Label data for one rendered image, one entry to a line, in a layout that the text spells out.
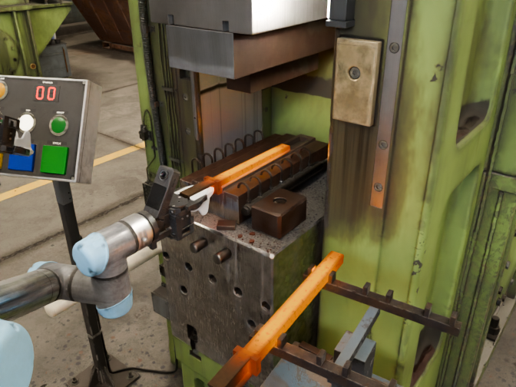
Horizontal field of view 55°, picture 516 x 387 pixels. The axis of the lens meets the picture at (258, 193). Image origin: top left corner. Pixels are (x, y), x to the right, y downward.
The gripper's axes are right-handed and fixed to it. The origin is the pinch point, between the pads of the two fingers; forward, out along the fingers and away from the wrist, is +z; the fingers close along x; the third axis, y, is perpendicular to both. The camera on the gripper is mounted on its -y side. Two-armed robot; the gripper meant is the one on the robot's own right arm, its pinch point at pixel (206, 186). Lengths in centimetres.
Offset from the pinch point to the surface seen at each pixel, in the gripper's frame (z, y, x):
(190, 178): 4.6, 2.5, -10.2
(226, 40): 2.2, -34.4, 6.0
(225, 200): 2.6, 3.8, 3.4
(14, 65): 178, 60, -446
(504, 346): 109, 100, 61
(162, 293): 14, 59, -39
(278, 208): 5.3, 2.5, 17.4
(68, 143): -9.4, -4.4, -41.8
